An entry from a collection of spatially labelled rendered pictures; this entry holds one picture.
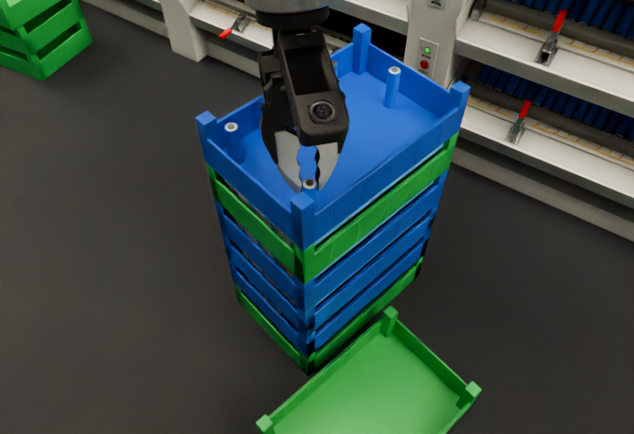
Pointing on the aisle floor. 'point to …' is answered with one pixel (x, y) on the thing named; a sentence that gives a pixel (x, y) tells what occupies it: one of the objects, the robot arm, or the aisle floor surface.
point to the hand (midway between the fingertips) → (309, 185)
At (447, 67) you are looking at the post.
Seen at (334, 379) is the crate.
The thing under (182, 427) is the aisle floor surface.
